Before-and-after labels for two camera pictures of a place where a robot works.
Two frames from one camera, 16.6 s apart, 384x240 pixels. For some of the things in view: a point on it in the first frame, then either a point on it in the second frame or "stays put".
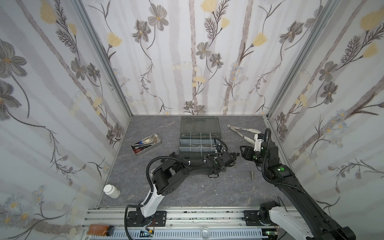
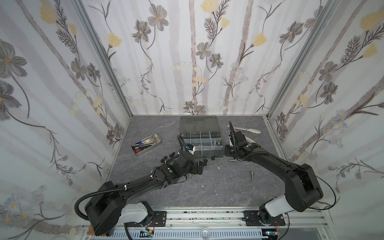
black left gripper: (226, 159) -> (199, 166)
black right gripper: (247, 152) -> (237, 139)
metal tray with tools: (146, 144) stays put
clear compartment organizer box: (197, 136) stays put
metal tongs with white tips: (246, 138) stays put
